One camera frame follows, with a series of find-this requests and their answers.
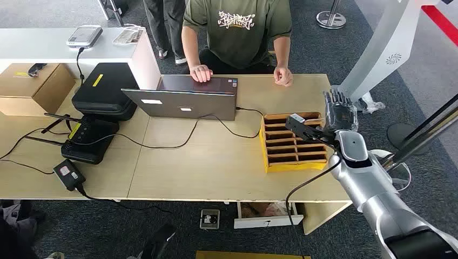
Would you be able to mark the wrapped paper packet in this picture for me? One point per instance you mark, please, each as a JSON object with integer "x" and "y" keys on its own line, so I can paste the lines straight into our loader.
{"x": 127, "y": 35}

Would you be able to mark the dark sunglasses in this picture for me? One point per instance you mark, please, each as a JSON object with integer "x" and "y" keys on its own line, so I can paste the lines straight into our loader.
{"x": 35, "y": 69}

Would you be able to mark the person's left forearm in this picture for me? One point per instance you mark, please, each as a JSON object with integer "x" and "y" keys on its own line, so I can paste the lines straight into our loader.
{"x": 282, "y": 50}

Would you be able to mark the person's right hand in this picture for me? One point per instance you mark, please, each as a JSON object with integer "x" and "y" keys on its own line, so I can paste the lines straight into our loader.
{"x": 201, "y": 73}

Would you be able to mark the black power adapter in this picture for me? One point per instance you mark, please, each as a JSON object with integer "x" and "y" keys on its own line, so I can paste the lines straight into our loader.
{"x": 68, "y": 175}

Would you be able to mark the chrome stanchion base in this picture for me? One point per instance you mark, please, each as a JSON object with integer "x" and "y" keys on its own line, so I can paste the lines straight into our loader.
{"x": 331, "y": 18}

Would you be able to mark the yellow wooden card organiser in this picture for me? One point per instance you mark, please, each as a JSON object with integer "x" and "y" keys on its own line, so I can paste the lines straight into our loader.
{"x": 286, "y": 167}

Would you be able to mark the black round stand base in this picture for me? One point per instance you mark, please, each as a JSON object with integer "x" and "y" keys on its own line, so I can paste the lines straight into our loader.
{"x": 399, "y": 137}

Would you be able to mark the white slanted stand column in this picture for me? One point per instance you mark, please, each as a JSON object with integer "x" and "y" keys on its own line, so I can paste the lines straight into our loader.
{"x": 386, "y": 46}

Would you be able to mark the floor power socket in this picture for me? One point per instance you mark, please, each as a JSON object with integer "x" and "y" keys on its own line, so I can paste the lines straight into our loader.
{"x": 209, "y": 218}

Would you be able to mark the standing person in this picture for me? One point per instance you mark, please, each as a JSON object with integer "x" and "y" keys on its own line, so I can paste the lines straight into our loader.
{"x": 166, "y": 25}

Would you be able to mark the person's hand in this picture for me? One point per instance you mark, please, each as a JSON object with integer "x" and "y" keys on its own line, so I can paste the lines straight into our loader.
{"x": 283, "y": 76}
{"x": 201, "y": 73}

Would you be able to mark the black chair leg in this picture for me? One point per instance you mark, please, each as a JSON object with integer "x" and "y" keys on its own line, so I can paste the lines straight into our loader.
{"x": 157, "y": 243}

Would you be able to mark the grey card reader terminal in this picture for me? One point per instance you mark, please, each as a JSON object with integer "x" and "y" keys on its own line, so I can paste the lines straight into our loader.
{"x": 84, "y": 35}

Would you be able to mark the white open drawer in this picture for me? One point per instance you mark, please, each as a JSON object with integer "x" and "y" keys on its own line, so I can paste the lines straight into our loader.
{"x": 266, "y": 218}

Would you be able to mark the black slanted stand poles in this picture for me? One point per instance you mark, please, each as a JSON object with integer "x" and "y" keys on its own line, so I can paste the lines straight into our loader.
{"x": 422, "y": 139}

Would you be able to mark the brown cardboard box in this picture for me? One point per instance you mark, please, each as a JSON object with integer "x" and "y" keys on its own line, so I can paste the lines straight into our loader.
{"x": 34, "y": 91}

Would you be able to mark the grey open laptop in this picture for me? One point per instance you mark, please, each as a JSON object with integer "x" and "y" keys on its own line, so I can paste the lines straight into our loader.
{"x": 186, "y": 103}

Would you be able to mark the person's right forearm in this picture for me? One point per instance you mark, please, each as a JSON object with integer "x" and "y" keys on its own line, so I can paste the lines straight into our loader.
{"x": 189, "y": 46}

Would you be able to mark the person's left hand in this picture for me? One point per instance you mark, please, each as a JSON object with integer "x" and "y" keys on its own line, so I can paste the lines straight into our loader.
{"x": 283, "y": 76}

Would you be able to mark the seated person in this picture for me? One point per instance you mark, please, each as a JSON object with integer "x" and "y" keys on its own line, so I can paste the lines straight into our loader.
{"x": 236, "y": 43}

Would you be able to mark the metal furniture leg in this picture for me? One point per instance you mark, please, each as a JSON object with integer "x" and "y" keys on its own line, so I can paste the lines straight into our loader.
{"x": 114, "y": 10}

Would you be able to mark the clear plastic bag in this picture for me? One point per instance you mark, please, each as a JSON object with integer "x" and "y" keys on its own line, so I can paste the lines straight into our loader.
{"x": 368, "y": 103}

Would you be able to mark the dark bundle of clothing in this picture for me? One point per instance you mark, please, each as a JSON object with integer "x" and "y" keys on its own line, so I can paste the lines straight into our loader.
{"x": 16, "y": 228}

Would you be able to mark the black router with antennae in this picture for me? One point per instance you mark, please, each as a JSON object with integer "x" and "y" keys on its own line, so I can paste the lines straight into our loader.
{"x": 89, "y": 141}

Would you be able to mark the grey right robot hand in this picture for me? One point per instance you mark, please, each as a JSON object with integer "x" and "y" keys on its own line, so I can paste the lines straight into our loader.
{"x": 340, "y": 114}

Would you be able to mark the white counter cabinet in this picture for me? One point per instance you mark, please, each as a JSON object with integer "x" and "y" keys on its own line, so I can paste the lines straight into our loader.
{"x": 53, "y": 46}

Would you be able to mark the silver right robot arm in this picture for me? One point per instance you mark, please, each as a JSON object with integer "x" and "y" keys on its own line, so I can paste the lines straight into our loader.
{"x": 372, "y": 189}

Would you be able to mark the black hard carry case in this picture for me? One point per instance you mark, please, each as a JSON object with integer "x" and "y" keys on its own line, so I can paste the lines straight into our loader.
{"x": 103, "y": 91}

